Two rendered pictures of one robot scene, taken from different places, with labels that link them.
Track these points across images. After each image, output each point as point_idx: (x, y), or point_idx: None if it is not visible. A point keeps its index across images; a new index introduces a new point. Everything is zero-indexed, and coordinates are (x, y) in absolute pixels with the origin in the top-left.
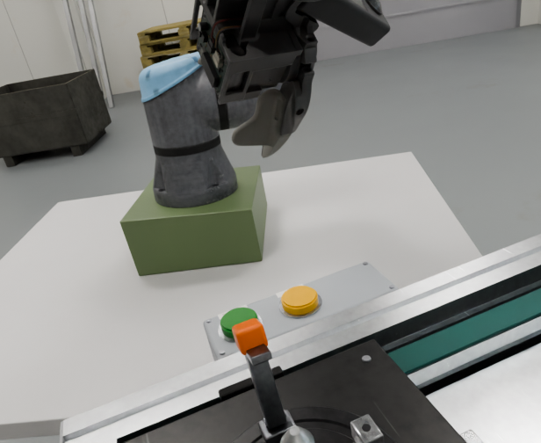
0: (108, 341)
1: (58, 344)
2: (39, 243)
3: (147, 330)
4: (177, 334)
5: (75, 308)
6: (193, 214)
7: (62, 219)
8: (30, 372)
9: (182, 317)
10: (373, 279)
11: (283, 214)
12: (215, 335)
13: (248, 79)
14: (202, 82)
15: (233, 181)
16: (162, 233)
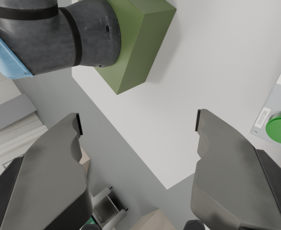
0: (184, 120)
1: (170, 133)
2: (98, 98)
3: (189, 104)
4: (205, 96)
5: (151, 115)
6: (128, 56)
7: (85, 81)
8: (179, 148)
9: (193, 86)
10: None
11: None
12: (274, 141)
13: None
14: (12, 31)
15: (105, 8)
16: (131, 74)
